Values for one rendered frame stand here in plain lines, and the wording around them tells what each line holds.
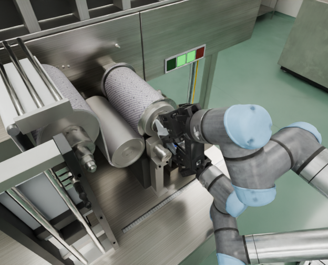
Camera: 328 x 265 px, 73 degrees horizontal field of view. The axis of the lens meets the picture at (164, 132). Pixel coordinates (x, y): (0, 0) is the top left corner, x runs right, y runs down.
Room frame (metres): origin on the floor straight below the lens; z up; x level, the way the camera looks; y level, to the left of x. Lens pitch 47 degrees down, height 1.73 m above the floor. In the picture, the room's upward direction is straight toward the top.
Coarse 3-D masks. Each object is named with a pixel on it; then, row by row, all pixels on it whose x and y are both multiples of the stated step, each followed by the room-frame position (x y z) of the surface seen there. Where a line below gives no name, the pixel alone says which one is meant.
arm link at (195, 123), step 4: (196, 112) 0.36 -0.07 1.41; (200, 112) 0.35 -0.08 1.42; (204, 112) 0.34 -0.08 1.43; (192, 116) 0.35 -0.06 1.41; (196, 116) 0.34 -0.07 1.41; (200, 116) 0.33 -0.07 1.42; (192, 120) 0.34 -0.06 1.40; (196, 120) 0.33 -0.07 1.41; (200, 120) 0.32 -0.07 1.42; (192, 124) 0.33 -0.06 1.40; (196, 124) 0.32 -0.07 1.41; (200, 124) 0.31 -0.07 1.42; (192, 128) 0.32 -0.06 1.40; (196, 128) 0.32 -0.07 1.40; (200, 128) 0.31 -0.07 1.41; (192, 132) 0.32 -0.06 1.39; (196, 132) 0.31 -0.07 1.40; (200, 132) 0.30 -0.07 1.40; (192, 136) 0.32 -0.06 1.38; (196, 136) 0.30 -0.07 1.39; (200, 136) 0.31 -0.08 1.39; (196, 140) 0.32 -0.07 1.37; (200, 140) 0.31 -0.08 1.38; (204, 140) 0.30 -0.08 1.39
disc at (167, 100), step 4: (156, 100) 0.50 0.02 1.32; (160, 100) 0.51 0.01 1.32; (164, 100) 0.52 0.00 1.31; (168, 100) 0.53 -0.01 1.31; (172, 100) 0.54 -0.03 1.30; (152, 104) 0.49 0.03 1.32; (156, 104) 0.50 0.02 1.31; (172, 104) 0.54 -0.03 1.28; (148, 108) 0.48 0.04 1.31; (176, 108) 0.54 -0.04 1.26; (144, 112) 0.47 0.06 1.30; (148, 112) 0.48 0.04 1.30; (140, 116) 0.47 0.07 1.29; (144, 116) 0.47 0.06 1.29; (140, 120) 0.46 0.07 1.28; (140, 124) 0.46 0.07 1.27; (140, 128) 0.46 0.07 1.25; (140, 132) 0.46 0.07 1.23; (144, 132) 0.47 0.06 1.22; (144, 136) 0.47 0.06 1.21; (148, 136) 0.48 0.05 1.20
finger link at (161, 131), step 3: (156, 120) 0.45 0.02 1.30; (156, 123) 0.45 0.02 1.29; (159, 123) 0.44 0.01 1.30; (159, 126) 0.44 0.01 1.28; (162, 126) 0.43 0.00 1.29; (159, 129) 0.44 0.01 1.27; (162, 129) 0.43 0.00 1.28; (165, 129) 0.42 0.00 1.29; (159, 132) 0.44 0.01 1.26; (162, 132) 0.42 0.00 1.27; (165, 132) 0.41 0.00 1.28; (165, 135) 0.40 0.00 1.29
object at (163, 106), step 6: (156, 108) 0.49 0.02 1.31; (162, 108) 0.50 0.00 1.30; (168, 108) 0.51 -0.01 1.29; (150, 114) 0.47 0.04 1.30; (156, 114) 0.48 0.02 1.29; (144, 120) 0.47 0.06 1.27; (150, 120) 0.47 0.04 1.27; (144, 126) 0.46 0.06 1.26; (150, 132) 0.47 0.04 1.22; (156, 132) 0.48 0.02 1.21
